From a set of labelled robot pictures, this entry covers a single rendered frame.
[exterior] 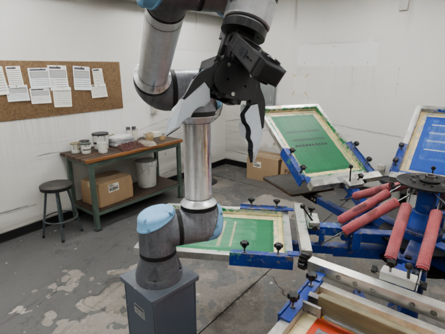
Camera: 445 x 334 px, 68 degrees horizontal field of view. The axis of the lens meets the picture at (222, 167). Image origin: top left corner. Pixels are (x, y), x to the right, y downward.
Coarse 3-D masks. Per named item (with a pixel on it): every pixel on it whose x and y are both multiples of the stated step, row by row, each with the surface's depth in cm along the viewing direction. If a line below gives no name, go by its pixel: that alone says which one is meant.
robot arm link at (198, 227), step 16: (176, 80) 90; (176, 96) 90; (208, 112) 95; (192, 128) 96; (208, 128) 98; (192, 144) 97; (208, 144) 99; (192, 160) 99; (208, 160) 100; (192, 176) 100; (208, 176) 102; (192, 192) 101; (208, 192) 103; (192, 208) 101; (208, 208) 102; (192, 224) 102; (208, 224) 103; (192, 240) 103; (208, 240) 106
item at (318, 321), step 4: (316, 320) 123; (320, 320) 123; (324, 320) 123; (316, 324) 121; (320, 324) 121; (324, 324) 121; (328, 324) 121; (332, 324) 121; (312, 328) 119; (316, 328) 119; (320, 328) 119; (324, 328) 119; (328, 328) 119; (332, 328) 119; (336, 328) 119; (340, 328) 119; (308, 332) 117; (312, 332) 117; (328, 332) 117; (332, 332) 117; (336, 332) 117; (340, 332) 117; (344, 332) 117; (348, 332) 117
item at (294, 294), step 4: (308, 272) 134; (312, 272) 134; (308, 276) 133; (312, 276) 132; (316, 276) 133; (312, 280) 133; (312, 284) 135; (292, 292) 122; (296, 292) 122; (288, 296) 121; (292, 296) 120; (296, 296) 120; (292, 300) 120; (296, 300) 120; (292, 304) 122; (292, 308) 122
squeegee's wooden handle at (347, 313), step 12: (324, 300) 119; (336, 300) 118; (324, 312) 120; (336, 312) 117; (348, 312) 114; (360, 312) 112; (348, 324) 115; (360, 324) 112; (372, 324) 110; (384, 324) 107; (396, 324) 107
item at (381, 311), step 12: (324, 288) 135; (336, 288) 135; (348, 300) 130; (360, 300) 128; (300, 312) 123; (372, 312) 125; (384, 312) 122; (396, 312) 122; (276, 324) 116; (288, 324) 116; (408, 324) 118; (420, 324) 116
